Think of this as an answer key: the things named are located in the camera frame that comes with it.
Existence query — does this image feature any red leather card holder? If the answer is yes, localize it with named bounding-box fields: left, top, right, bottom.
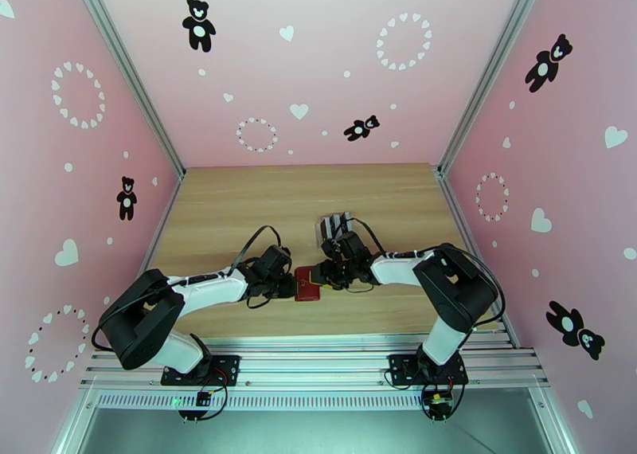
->
left=293, top=265, right=325, bottom=303

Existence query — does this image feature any perforated metal strip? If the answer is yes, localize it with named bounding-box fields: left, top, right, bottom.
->
left=94, top=393, right=429, bottom=412

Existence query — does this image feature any grey metal tray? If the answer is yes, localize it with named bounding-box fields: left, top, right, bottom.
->
left=49, top=387, right=586, bottom=454

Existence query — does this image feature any circuit board with yellow connector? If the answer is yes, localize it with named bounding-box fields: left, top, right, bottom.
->
left=424, top=391, right=455, bottom=417

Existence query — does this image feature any black left gripper cable loop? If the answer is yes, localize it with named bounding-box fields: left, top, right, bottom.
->
left=246, top=288, right=282, bottom=311

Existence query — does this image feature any grooved aluminium rail deck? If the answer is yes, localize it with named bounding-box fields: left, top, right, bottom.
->
left=79, top=335, right=551, bottom=394

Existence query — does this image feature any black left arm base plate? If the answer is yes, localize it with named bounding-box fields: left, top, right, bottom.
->
left=160, top=354, right=241, bottom=387

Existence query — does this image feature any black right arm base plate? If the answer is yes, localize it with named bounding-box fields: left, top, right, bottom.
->
left=388, top=353, right=470, bottom=387

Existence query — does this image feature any black right arm shoulder cable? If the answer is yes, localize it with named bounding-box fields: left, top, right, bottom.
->
left=447, top=243, right=507, bottom=329

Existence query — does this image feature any black arm shoulder cable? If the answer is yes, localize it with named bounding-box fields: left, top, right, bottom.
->
left=91, top=288, right=170, bottom=354
left=447, top=243, right=507, bottom=329

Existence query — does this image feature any black left arm shoulder cable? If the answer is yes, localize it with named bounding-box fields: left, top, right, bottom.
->
left=91, top=288, right=170, bottom=354

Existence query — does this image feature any aluminium frame corner post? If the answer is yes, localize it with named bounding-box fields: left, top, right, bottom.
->
left=67, top=0, right=186, bottom=180
left=437, top=0, right=551, bottom=175

